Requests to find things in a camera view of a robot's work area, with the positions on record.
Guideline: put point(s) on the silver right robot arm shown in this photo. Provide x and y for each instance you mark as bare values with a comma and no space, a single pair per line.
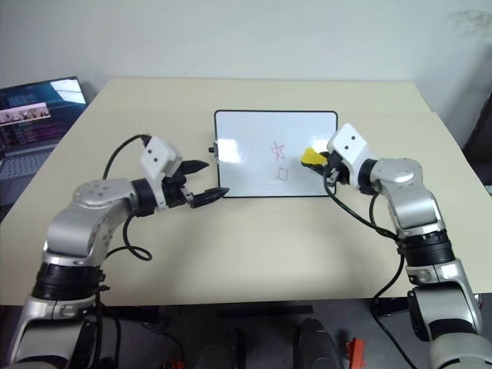
415,200

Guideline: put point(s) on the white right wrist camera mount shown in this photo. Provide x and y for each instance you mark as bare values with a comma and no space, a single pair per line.
350,142

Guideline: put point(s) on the black table foot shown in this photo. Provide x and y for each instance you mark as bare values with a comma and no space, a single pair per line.
390,305

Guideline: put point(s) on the dark rounded shape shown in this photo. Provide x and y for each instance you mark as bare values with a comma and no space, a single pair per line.
317,346

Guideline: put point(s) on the black-framed whiteboard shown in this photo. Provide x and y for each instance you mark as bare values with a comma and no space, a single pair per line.
250,153

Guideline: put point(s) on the dark brown furniture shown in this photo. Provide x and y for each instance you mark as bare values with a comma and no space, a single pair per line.
482,130

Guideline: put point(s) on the orange red clamp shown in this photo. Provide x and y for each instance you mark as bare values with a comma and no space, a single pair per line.
355,351

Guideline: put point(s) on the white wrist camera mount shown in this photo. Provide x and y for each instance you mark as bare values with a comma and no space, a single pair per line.
157,153
350,142

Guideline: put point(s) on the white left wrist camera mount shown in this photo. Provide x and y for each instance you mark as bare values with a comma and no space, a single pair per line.
157,153

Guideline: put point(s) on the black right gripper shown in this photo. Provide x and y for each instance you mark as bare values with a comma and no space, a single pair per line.
336,171

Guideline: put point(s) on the yellow whiteboard eraser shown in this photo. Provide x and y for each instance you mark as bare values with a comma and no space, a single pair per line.
310,156

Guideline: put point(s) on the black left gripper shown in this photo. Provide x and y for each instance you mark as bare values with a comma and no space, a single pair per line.
175,192

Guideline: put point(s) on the open laptop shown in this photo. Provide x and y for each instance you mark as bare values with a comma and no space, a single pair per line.
30,115

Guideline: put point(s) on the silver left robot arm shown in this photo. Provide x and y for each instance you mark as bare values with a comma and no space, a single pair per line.
88,223

